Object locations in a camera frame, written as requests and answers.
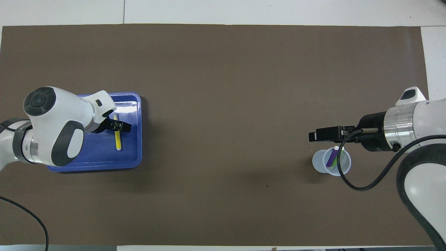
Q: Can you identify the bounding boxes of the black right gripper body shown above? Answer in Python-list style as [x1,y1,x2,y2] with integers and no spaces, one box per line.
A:
[355,112,387,152]

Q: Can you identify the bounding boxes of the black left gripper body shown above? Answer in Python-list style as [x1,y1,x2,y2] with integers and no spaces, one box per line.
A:
[91,115,114,135]

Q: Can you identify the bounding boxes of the yellow pen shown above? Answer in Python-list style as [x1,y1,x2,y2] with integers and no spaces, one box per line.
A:
[114,113,122,151]

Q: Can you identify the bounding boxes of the purple pen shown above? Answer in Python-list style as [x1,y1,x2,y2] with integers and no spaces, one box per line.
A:
[326,146,339,168]

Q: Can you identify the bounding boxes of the green pen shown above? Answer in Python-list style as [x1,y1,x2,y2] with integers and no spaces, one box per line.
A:
[331,148,345,170]

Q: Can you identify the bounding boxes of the translucent plastic cup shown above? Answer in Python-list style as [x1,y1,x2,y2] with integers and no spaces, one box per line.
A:
[312,146,352,177]

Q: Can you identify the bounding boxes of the blue plastic tray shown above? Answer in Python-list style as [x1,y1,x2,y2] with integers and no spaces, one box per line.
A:
[46,92,143,173]

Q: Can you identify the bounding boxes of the brown table mat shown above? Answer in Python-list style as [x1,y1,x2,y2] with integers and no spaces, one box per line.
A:
[0,24,444,246]

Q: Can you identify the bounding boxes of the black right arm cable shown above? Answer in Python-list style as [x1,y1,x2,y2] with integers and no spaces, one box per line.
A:
[336,128,446,191]

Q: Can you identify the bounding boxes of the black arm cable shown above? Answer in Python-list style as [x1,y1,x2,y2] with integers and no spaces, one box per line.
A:
[0,196,49,251]
[336,128,446,191]

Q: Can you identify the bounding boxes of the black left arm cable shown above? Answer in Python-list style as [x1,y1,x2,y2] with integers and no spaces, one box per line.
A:
[0,196,49,251]

